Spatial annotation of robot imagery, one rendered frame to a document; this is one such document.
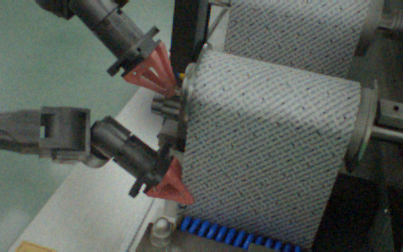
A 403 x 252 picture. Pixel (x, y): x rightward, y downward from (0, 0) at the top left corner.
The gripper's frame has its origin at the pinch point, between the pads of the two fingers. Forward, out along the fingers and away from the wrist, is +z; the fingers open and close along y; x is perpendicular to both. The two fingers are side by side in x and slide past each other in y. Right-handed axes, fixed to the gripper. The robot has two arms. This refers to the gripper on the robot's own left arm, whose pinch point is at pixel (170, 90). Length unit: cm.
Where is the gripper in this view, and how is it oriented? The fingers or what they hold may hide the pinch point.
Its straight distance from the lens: 75.5
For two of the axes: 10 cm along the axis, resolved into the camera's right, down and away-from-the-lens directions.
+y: -2.5, 5.1, -8.3
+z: 6.6, 7.1, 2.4
